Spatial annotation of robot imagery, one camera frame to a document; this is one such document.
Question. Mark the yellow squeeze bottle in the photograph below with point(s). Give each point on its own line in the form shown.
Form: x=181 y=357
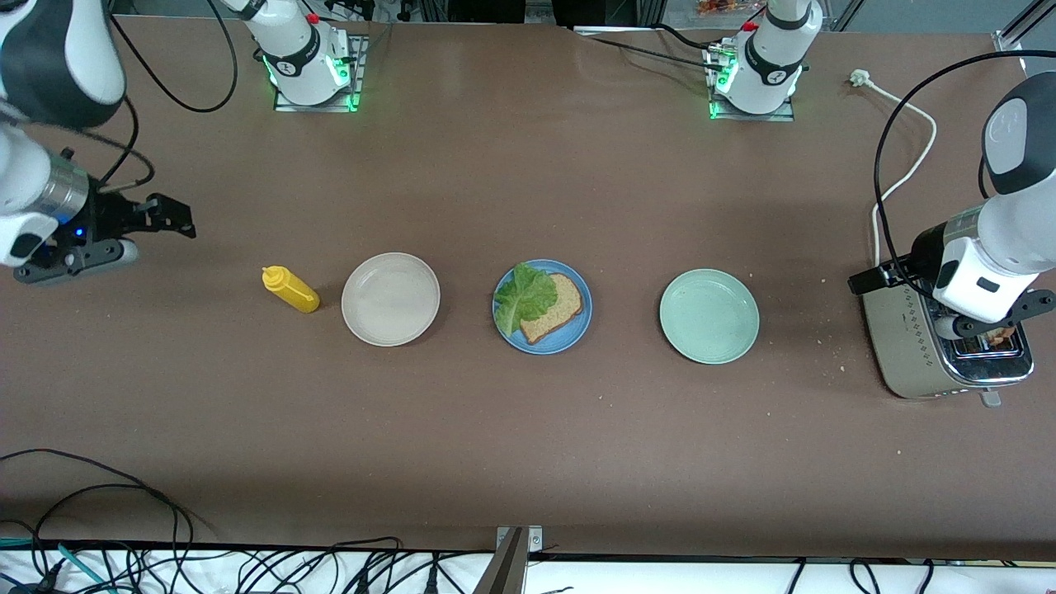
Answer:
x=297 y=295

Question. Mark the green lettuce leaf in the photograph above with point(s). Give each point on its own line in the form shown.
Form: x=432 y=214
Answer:
x=524 y=297

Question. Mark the grey metal bar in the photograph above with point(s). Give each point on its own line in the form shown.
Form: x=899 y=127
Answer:
x=505 y=569

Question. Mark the aluminium frame profile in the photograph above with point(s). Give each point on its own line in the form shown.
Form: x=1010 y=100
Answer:
x=1008 y=41

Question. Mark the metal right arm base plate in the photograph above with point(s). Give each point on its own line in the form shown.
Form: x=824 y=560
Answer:
x=318 y=107

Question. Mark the orange snack packet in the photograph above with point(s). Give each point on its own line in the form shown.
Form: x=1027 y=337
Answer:
x=722 y=7

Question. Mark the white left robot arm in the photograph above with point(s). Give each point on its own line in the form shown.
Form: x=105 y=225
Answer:
x=1015 y=223

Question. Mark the blue round plate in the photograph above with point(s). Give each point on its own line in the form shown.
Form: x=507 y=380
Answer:
x=569 y=340

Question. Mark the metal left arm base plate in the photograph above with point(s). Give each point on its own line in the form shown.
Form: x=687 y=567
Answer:
x=755 y=117

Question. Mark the beige chrome toaster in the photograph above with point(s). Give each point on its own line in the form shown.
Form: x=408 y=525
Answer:
x=899 y=355

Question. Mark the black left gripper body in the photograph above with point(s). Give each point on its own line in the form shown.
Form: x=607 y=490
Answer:
x=926 y=251

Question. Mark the silver corner bracket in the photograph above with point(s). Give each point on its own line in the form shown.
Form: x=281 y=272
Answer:
x=535 y=540

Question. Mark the brown toast slice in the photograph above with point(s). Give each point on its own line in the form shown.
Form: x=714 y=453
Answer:
x=1002 y=336
x=561 y=313

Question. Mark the beige round plate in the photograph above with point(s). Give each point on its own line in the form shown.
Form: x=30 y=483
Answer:
x=390 y=299

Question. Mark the mint green round plate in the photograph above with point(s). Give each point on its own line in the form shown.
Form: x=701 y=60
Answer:
x=709 y=316

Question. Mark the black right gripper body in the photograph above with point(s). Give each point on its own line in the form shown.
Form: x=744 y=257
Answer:
x=108 y=216

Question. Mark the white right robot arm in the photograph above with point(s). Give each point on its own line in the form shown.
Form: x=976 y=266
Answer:
x=297 y=49

